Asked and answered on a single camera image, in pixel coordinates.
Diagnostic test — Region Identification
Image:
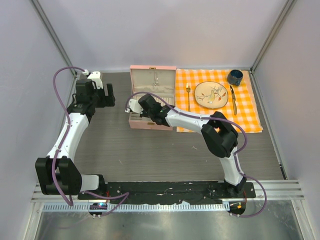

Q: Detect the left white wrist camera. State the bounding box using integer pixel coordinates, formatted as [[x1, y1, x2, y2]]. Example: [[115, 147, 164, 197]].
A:
[[82, 69, 104, 90]]

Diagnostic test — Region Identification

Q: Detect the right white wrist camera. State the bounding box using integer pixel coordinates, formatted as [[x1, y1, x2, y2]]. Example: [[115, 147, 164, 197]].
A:
[[125, 98, 143, 114]]

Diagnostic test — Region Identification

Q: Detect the gold knife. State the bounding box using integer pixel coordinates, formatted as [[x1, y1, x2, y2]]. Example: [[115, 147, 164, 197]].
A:
[[230, 86, 238, 116]]

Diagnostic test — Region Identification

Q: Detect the bird pattern plate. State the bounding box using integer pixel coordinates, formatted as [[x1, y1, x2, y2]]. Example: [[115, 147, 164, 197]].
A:
[[194, 81, 229, 109]]

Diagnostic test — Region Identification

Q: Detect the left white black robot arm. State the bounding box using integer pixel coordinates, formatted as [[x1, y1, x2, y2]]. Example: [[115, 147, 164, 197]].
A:
[[35, 79, 116, 200]]

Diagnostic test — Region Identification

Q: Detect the orange checkered cloth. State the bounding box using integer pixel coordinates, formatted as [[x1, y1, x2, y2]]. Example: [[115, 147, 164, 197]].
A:
[[174, 69, 263, 133]]

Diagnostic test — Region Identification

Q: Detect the white slotted cable duct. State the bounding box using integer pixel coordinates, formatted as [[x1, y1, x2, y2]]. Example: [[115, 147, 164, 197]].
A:
[[42, 201, 230, 213]]

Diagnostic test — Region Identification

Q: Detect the aluminium frame rail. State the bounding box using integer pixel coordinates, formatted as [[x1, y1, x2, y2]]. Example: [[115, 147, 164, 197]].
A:
[[31, 179, 305, 203]]

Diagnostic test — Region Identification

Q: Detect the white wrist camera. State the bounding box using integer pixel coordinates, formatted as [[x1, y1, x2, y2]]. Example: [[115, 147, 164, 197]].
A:
[[82, 69, 104, 90], [125, 98, 143, 114]]

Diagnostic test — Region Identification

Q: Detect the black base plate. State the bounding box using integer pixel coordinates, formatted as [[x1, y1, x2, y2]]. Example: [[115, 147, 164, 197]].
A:
[[93, 181, 256, 205]]

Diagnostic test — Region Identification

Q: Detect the dark blue mug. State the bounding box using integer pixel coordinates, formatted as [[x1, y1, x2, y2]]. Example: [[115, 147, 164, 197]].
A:
[[227, 69, 244, 87]]

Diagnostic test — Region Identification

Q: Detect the gold fork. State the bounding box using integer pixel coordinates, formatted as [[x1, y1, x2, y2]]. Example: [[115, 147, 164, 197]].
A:
[[186, 83, 191, 112]]

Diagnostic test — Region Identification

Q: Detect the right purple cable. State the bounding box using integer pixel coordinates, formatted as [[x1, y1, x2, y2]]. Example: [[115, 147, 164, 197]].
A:
[[124, 91, 268, 219]]

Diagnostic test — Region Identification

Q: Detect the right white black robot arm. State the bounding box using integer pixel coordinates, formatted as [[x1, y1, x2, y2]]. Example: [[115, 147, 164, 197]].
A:
[[137, 94, 247, 198]]

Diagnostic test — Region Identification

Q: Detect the pink jewelry box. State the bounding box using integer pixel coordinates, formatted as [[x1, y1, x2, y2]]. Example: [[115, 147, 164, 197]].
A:
[[128, 65, 177, 131]]

